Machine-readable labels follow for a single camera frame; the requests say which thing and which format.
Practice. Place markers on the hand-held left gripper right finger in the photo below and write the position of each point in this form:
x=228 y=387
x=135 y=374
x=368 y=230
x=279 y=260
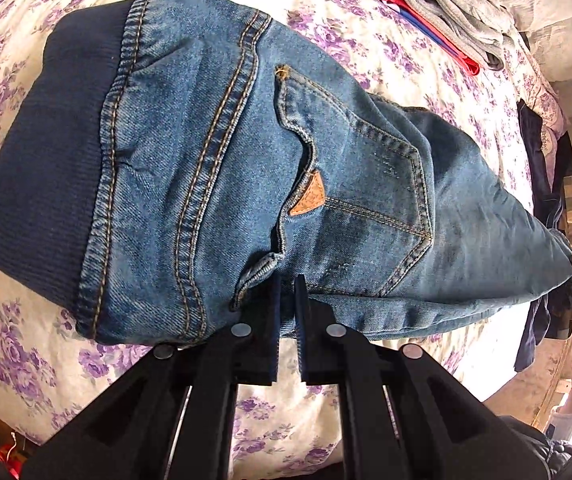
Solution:
x=302 y=330

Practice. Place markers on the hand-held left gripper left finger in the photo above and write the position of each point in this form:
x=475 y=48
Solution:
x=272 y=325

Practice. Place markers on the blue denim pants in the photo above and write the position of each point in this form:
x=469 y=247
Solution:
x=226 y=170

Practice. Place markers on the person's right forearm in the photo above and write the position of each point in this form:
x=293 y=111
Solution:
x=568 y=417

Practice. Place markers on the dark navy garment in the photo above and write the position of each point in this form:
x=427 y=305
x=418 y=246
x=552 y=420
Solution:
x=541 y=175

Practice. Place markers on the black padded jacket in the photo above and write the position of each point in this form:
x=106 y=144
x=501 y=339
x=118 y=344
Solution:
x=541 y=452

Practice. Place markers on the floral purple bed sheet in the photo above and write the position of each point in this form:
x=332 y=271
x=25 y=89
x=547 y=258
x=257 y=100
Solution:
x=36 y=355

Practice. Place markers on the red object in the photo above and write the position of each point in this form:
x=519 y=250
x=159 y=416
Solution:
x=8 y=455

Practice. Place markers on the red and blue cloth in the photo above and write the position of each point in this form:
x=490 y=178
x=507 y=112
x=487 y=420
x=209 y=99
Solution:
x=423 y=27

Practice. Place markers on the grey folded garment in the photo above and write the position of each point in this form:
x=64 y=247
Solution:
x=458 y=7

